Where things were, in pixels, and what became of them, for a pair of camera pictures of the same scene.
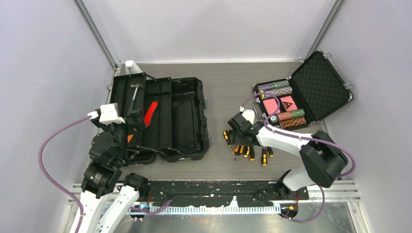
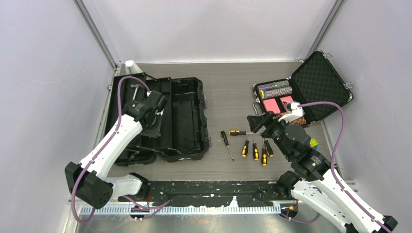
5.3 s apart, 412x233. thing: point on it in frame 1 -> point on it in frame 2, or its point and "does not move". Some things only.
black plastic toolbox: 176,127 does not move
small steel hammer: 136,86 does not move
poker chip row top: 273,85 does not move
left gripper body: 120,130 -> 153,130
